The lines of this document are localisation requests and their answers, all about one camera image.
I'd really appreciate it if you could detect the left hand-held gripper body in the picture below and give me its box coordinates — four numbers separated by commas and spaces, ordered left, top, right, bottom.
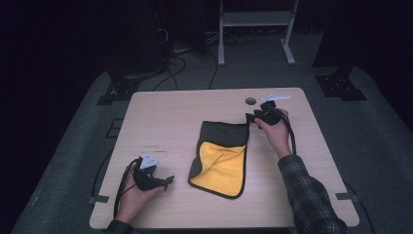
131, 153, 168, 192

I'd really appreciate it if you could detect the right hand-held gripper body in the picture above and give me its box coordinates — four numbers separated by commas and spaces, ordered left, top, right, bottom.
252, 94, 291, 127

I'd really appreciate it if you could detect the yellow and dark cloth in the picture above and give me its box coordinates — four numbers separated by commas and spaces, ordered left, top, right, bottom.
187, 120, 251, 200

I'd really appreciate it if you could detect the person's right hand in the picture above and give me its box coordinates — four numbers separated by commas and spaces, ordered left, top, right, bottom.
253, 107, 292, 160

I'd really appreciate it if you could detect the person's left hand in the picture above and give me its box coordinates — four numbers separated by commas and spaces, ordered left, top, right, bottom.
116, 165, 166, 224

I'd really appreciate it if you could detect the grey tape strip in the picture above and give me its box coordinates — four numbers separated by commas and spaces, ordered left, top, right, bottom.
88, 194, 110, 205
335, 191, 360, 203

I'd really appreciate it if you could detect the black stand base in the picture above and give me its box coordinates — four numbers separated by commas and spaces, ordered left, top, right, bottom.
95, 66, 165, 106
314, 62, 368, 102

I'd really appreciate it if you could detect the white metal stand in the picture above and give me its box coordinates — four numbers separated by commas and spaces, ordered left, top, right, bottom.
217, 0, 301, 67

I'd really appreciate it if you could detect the right hand-held gripper cable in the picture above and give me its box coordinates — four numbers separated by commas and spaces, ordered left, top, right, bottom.
268, 104, 298, 156

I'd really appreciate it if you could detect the hand-held gripper cable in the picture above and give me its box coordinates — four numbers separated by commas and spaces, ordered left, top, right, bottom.
112, 157, 143, 219
268, 104, 298, 156

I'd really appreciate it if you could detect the left hand-held gripper cable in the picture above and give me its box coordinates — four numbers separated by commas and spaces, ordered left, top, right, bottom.
112, 157, 143, 219

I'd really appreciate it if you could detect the black cable beside table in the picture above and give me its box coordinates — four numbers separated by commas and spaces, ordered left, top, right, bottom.
344, 180, 377, 234
91, 146, 115, 199

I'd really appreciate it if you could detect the black floor cable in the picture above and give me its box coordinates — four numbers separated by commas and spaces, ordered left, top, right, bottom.
206, 50, 219, 91
151, 53, 188, 93

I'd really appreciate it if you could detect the black floor frame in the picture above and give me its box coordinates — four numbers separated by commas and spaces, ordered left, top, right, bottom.
104, 118, 125, 139

